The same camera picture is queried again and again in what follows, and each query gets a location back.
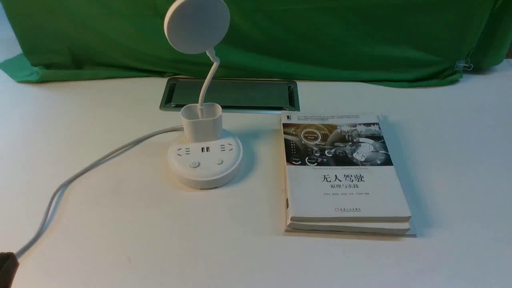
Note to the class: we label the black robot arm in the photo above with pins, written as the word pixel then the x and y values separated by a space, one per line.
pixel 8 267

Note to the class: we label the white desk lamp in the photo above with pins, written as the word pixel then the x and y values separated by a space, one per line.
pixel 206 156

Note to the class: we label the top white book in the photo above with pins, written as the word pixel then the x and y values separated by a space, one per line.
pixel 338 168

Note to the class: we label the white book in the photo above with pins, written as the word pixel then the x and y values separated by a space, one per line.
pixel 391 229
pixel 338 168

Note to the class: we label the bottom white book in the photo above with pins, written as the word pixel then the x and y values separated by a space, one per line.
pixel 391 229

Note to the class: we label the green cloth backdrop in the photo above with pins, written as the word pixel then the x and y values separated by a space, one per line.
pixel 393 43

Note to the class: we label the metal binder clip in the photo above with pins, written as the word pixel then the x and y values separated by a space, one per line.
pixel 463 65

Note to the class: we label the metal desk cable tray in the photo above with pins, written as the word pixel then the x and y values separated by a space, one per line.
pixel 237 96

